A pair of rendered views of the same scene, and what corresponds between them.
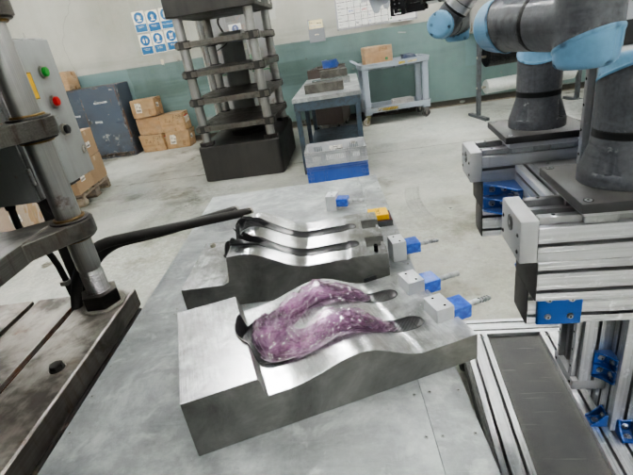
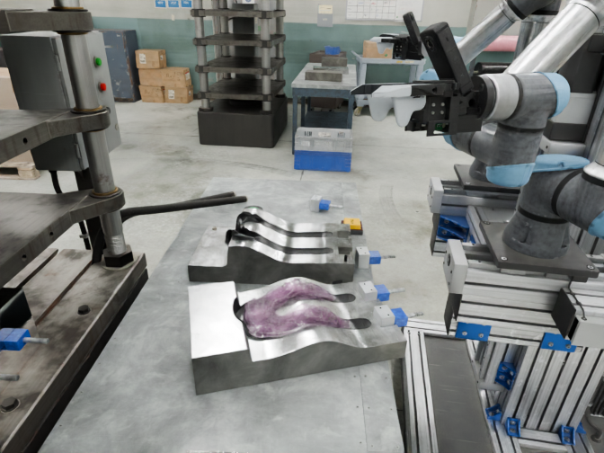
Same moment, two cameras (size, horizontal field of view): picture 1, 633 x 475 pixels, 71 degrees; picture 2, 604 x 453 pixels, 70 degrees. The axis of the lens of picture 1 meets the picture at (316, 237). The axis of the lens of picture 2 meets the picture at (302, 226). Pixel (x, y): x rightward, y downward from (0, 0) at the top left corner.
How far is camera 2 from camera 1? 0.26 m
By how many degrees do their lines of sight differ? 3
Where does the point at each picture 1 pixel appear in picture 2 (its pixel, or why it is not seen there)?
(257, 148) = (252, 121)
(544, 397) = (457, 390)
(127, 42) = not seen: outside the picture
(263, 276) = (254, 265)
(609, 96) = (533, 187)
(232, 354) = (229, 327)
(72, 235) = (107, 206)
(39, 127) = (97, 120)
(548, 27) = (486, 153)
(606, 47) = (518, 177)
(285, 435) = (259, 390)
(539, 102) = not seen: hidden behind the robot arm
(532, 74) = not seen: hidden behind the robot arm
